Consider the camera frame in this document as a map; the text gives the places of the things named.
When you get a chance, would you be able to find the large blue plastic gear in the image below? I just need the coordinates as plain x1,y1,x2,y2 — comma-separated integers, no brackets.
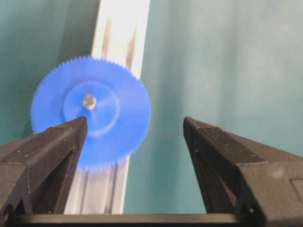
30,56,151,168

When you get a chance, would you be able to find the silver aluminium extrusion rail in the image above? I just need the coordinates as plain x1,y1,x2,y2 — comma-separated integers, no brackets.
64,0,150,215

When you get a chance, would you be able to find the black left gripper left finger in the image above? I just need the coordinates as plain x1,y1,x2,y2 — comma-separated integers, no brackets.
0,117,87,215

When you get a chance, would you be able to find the silver metal shaft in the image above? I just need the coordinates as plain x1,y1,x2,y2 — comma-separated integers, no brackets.
83,95,97,111

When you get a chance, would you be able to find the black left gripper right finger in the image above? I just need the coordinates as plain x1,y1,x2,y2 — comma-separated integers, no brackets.
183,117,303,224

